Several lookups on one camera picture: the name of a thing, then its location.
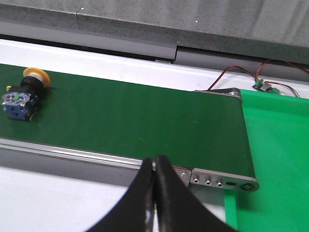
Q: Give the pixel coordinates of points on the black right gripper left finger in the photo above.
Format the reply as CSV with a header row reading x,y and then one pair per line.
x,y
134,212

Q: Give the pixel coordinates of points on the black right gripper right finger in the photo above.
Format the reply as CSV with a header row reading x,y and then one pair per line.
x,y
178,210

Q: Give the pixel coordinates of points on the yellow emergency push button switch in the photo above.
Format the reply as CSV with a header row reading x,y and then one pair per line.
x,y
20,102

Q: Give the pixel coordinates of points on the green conveyor belt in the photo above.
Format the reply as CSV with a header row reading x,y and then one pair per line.
x,y
195,129

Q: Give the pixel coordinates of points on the green plastic tray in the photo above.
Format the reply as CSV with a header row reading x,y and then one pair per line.
x,y
278,131

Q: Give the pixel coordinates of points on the small green circuit board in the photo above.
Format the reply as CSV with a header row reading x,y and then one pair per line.
x,y
263,86

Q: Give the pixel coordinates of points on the grey granite slab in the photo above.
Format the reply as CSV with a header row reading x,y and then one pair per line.
x,y
276,29

